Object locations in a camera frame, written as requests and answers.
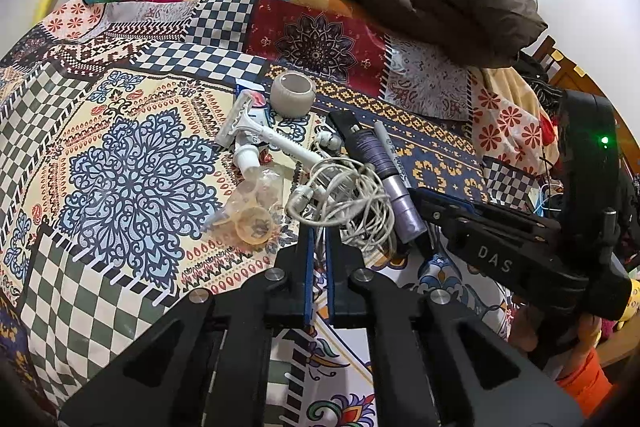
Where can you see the grey tape roll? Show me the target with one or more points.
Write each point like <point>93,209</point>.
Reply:
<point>292,94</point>

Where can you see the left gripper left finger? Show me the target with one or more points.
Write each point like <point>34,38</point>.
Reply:
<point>205,361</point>

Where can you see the patchwork patterned bedsheet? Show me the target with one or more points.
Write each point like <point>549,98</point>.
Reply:
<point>109,165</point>

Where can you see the purple metallic tube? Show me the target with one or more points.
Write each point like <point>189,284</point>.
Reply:
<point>365,146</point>

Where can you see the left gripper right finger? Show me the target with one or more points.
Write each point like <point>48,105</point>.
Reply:
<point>434,363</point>

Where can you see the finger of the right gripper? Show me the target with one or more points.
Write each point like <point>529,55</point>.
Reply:
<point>436,208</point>

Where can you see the clear crumpled plastic bottle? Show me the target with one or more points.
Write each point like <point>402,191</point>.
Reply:
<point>250,215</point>

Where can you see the black rectangular clip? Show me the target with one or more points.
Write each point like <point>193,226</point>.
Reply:
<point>348,127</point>

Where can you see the black Sharpie marker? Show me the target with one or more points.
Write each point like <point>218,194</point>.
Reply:
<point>390,150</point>

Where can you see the white disposable razor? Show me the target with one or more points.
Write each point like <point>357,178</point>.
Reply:
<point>238,120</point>

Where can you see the small toothpaste tube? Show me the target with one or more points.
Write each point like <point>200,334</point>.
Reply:
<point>250,91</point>

